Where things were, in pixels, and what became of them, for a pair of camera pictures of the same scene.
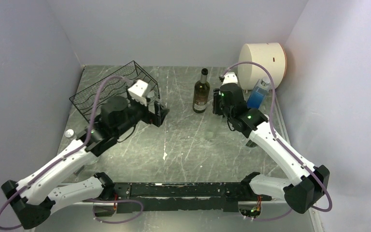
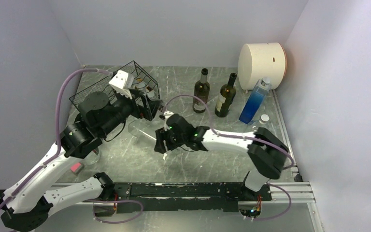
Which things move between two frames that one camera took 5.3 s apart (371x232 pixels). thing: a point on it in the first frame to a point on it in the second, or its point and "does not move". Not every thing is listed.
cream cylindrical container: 271,55 does not move
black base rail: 181,196 does not move
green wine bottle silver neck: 201,91 does not move
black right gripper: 217,96 to 162,134
